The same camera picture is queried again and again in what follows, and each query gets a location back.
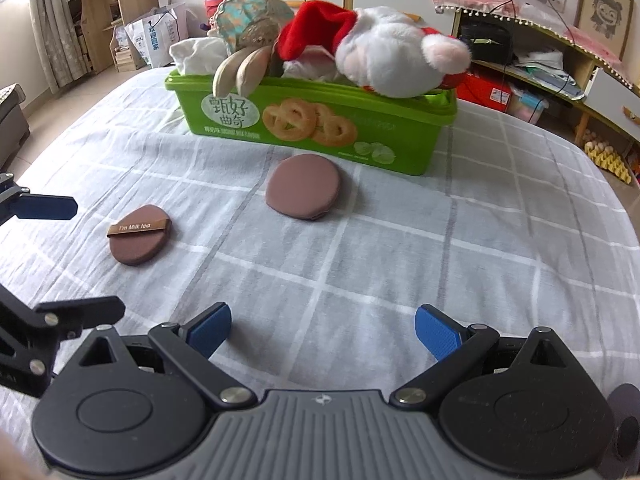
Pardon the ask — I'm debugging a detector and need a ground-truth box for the small brown powder puff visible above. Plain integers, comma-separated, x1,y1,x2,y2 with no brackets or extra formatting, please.
106,205,172,266

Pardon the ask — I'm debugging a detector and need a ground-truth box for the large brown powder puff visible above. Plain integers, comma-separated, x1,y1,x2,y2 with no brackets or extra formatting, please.
266,154,342,221

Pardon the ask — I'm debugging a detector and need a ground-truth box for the white cloth bundle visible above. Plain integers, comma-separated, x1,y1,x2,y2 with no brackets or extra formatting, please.
169,37,228,76

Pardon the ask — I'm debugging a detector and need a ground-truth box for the green plastic storage bin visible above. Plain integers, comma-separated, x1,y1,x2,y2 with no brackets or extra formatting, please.
165,70,458,176

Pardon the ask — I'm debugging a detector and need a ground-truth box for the bunny plush toy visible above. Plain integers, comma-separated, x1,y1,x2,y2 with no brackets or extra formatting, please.
212,0,294,98

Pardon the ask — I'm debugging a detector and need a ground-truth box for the Santa plush toy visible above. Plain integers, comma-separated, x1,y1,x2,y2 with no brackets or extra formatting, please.
277,0,472,99

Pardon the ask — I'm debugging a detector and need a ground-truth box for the grey checked bed sheet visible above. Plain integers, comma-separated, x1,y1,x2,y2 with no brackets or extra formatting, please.
1,70,639,392

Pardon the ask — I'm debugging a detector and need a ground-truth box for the white paper shopping bag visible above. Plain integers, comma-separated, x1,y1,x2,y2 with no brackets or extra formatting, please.
125,3,189,68

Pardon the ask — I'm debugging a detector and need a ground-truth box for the wooden desk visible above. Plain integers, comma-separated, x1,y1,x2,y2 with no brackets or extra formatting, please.
68,0,158,74

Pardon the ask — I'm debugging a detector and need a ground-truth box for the yellow egg tray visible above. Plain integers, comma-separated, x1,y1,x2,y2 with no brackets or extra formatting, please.
584,140,632,184

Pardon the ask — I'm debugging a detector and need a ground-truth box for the red cardboard box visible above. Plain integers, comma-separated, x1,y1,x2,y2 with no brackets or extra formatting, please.
457,72,512,113

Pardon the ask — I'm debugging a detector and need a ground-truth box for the white drawer TV cabinet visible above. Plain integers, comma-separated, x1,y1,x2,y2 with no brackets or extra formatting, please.
352,0,639,140

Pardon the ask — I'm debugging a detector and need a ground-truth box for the black bag on shelf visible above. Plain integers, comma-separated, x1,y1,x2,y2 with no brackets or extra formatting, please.
458,23,513,65

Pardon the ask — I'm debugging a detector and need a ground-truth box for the pink tasselled cloth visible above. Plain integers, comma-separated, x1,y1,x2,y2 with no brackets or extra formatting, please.
433,0,620,66

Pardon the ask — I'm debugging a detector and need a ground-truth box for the framed cartoon girl picture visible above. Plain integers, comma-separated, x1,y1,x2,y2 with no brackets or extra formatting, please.
574,0,634,58

